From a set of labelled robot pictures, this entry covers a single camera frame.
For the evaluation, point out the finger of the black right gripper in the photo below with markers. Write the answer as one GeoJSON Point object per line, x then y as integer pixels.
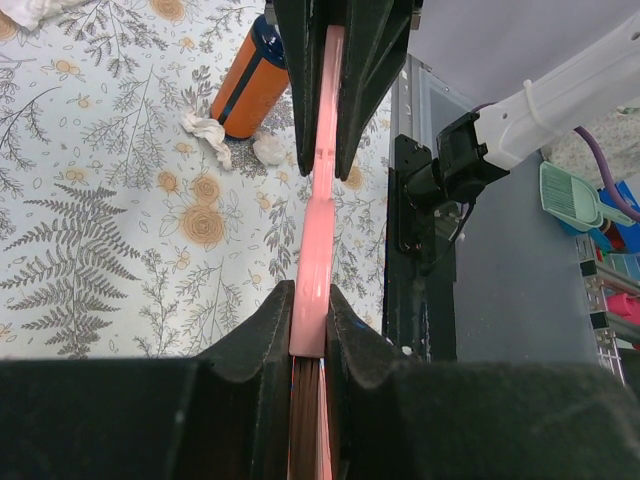
{"type": "Point", "coordinates": [298, 24]}
{"type": "Point", "coordinates": [374, 52]}

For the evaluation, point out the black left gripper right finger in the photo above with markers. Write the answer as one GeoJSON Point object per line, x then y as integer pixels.
{"type": "Point", "coordinates": [393, 416]}

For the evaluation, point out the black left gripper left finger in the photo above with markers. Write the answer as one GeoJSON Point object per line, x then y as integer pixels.
{"type": "Point", "coordinates": [222, 414]}

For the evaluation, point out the pink hand brush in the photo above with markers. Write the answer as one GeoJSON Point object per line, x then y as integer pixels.
{"type": "Point", "coordinates": [309, 456]}

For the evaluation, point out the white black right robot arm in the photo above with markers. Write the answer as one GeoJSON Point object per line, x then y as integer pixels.
{"type": "Point", "coordinates": [538, 68]}

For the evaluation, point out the orange bottle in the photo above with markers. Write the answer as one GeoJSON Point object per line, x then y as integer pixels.
{"type": "Point", "coordinates": [253, 84]}

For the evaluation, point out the small white paper scrap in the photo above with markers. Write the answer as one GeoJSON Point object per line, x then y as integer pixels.
{"type": "Point", "coordinates": [267, 149]}

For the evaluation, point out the white paper scrap near bottle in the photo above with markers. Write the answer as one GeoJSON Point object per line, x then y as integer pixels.
{"type": "Point", "coordinates": [212, 132]}

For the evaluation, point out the floral table mat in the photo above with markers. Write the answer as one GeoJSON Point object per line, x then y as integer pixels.
{"type": "Point", "coordinates": [121, 233]}

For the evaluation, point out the pink object on rack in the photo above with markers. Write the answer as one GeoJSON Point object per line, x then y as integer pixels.
{"type": "Point", "coordinates": [625, 306]}

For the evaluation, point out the green litter scoop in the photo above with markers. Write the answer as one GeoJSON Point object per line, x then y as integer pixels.
{"type": "Point", "coordinates": [575, 201]}

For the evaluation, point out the crumpled white paper scrap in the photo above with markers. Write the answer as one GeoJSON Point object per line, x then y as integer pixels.
{"type": "Point", "coordinates": [30, 13]}

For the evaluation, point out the aluminium frame rail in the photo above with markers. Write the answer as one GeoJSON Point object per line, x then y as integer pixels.
{"type": "Point", "coordinates": [603, 283]}

